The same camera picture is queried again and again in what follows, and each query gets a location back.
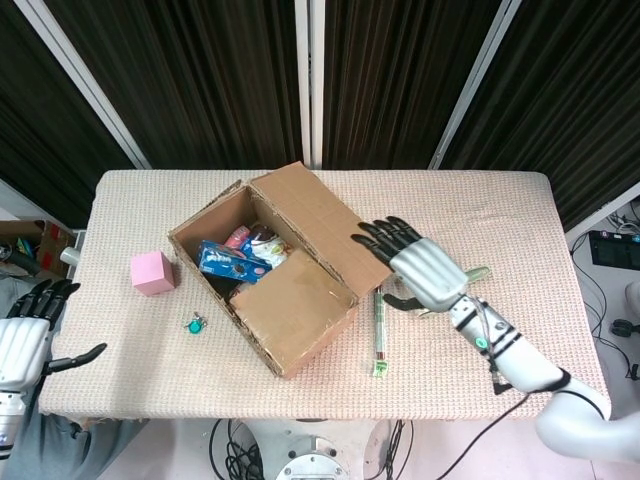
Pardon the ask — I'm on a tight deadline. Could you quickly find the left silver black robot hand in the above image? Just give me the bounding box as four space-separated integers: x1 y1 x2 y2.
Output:
0 279 109 396

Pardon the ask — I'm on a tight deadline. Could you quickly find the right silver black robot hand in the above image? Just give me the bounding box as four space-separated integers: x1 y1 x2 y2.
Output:
350 215 470 314

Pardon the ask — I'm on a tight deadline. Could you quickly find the brown cardboard shipping box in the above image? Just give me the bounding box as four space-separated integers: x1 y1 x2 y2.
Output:
167 160 393 380

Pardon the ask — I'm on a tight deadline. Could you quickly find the metal robot base column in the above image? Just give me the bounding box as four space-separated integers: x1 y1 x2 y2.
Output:
275 435 354 480

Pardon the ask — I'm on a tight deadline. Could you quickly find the blue snack packet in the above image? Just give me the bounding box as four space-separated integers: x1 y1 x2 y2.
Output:
197 239 274 282

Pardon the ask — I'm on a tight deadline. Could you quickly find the wrapped brown chopsticks pair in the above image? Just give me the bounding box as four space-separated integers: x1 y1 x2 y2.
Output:
372 285 389 361

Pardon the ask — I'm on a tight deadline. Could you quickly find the open brown floor carton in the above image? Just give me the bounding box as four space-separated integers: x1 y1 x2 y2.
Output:
0 219 76 279

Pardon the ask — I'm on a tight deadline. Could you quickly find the pink foam cube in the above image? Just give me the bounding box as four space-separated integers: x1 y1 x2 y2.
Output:
129 251 176 296

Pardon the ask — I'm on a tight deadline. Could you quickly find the white snack bag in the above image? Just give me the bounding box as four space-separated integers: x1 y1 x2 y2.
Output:
248 223 294 271

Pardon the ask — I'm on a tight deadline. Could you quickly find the black electronic device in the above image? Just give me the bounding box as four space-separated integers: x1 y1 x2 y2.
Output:
588 230 640 269

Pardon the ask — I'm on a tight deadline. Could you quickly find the pink drink can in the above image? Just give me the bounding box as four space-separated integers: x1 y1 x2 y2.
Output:
223 225 253 251

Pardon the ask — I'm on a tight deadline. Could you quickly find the black pleated curtain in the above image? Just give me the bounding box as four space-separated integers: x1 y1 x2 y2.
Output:
442 0 640 232
0 0 136 229
322 0 504 170
42 0 305 170

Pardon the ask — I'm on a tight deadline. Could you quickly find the green handled lint roller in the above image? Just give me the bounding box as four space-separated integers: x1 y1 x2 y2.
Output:
397 266 492 320

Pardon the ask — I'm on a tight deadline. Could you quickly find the white frame post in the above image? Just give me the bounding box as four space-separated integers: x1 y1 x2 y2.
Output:
0 177 96 236
565 180 640 236
428 0 521 170
13 0 152 170
293 0 325 170

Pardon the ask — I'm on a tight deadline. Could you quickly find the black braided cable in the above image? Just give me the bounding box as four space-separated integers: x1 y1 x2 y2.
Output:
382 419 416 480

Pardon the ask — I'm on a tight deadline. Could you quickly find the black cable bundle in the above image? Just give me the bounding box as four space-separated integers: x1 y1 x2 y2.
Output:
208 418 264 480

